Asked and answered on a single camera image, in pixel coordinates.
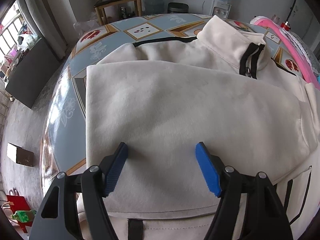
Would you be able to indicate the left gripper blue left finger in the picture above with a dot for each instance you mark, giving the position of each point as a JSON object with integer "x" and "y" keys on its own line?
{"x": 57, "y": 217}

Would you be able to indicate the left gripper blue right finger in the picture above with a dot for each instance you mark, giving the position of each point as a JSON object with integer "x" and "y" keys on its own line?
{"x": 264, "y": 218}

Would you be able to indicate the green gift bag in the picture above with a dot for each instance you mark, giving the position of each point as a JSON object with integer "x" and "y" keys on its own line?
{"x": 24, "y": 216}

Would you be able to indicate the red paper bag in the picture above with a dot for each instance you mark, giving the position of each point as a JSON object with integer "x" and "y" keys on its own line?
{"x": 18, "y": 203}

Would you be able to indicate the patterned blue tablecloth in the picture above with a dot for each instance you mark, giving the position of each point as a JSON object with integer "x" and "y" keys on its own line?
{"x": 63, "y": 143}

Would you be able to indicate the brown cardboard box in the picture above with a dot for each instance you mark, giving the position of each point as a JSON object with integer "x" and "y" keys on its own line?
{"x": 19, "y": 155}

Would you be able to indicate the dark grey cabinet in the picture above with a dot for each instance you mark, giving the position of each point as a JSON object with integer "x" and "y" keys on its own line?
{"x": 28, "y": 78}

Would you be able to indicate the pink patterned garment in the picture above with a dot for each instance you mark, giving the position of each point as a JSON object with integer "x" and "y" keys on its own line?
{"x": 295, "y": 48}

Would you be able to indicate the clear plastic bag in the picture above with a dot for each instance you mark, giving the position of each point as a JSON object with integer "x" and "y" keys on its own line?
{"x": 83, "y": 27}

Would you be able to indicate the white water dispenser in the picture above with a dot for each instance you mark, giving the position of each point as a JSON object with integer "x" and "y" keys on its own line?
{"x": 220, "y": 9}

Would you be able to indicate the grey curtain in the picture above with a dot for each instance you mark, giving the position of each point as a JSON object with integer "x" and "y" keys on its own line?
{"x": 51, "y": 20}

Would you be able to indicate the wooden chair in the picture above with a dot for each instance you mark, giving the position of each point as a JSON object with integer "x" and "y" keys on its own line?
{"x": 100, "y": 5}

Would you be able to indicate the black trash bin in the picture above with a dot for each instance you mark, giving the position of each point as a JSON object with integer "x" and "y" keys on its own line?
{"x": 177, "y": 8}

